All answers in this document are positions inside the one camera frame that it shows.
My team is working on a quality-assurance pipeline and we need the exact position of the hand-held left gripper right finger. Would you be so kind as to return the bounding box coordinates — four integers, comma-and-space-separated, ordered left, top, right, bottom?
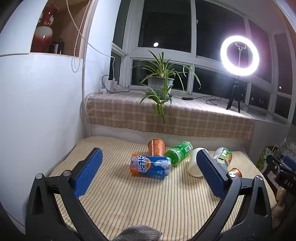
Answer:
191, 149, 274, 241

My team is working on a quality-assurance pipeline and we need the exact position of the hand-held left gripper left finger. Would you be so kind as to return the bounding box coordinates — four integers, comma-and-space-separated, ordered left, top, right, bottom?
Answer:
25, 147, 112, 241

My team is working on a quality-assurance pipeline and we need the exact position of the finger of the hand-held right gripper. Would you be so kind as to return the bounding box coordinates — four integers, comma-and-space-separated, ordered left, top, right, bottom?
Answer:
282, 155, 296, 168

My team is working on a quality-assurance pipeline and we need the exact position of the white cup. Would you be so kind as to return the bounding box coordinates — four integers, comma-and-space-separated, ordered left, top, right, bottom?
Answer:
188, 147, 207, 177

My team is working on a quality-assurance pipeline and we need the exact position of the tall copper cup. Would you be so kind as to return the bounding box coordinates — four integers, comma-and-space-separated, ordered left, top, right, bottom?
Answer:
148, 138, 166, 157

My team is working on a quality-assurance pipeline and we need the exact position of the person's right hand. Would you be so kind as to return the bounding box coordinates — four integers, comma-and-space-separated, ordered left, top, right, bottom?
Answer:
272, 186, 287, 220

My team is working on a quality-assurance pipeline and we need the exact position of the clear bottle with green label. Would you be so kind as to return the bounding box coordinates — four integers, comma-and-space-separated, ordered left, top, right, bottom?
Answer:
212, 147, 233, 171

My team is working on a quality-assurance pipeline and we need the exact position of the green cardboard box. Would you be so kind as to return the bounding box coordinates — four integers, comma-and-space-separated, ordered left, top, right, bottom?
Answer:
256, 146, 279, 173

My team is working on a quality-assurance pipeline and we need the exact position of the green plastic bottle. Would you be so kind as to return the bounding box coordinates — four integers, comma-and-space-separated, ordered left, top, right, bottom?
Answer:
165, 141, 193, 166

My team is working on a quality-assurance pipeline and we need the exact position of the striped beige mat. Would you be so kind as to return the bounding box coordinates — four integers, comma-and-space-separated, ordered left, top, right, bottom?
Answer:
49, 136, 277, 241

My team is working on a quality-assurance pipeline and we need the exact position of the blue and orange drink can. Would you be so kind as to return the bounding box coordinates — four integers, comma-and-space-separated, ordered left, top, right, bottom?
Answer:
130, 153, 173, 178

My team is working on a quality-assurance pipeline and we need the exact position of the plaid beige blanket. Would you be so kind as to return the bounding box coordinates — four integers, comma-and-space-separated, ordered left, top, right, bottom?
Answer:
86, 91, 255, 140

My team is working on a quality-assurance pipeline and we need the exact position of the grey furry object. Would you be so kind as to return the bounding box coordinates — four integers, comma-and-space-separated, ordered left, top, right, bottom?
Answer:
115, 226, 163, 241

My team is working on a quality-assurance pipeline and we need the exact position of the black tripod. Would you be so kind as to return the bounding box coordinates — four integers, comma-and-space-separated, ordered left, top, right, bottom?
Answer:
226, 76, 242, 113

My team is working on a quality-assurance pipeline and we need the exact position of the white power strip with plugs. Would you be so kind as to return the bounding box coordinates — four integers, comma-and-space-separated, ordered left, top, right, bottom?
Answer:
103, 78, 117, 90

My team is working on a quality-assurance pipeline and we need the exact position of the grey plant pot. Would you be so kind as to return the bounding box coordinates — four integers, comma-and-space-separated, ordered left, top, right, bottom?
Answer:
147, 76, 174, 95

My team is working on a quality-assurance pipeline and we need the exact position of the green spider plant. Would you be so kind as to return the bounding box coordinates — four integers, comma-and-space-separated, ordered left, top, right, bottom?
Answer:
131, 49, 201, 126

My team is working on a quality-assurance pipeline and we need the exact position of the phone holder clamp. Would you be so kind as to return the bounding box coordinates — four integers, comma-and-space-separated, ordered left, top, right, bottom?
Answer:
235, 42, 246, 68

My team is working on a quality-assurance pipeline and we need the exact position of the red and white vase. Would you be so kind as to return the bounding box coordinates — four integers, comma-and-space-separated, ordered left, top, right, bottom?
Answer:
31, 5, 60, 53

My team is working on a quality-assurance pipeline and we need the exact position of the black cable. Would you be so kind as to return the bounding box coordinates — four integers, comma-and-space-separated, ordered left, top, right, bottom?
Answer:
101, 74, 230, 105

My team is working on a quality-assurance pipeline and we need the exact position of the white ring light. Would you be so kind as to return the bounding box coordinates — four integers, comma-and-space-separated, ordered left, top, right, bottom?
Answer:
220, 35, 260, 77

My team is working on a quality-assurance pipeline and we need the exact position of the white bead cord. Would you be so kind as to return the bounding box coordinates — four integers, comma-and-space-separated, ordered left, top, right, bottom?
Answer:
71, 0, 93, 74

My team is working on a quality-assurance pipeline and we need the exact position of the white cable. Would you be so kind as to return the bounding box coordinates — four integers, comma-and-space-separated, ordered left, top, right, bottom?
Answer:
66, 0, 116, 80

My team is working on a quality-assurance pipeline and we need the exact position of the white window frame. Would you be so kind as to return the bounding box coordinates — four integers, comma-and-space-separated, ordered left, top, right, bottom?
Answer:
110, 0, 295, 126

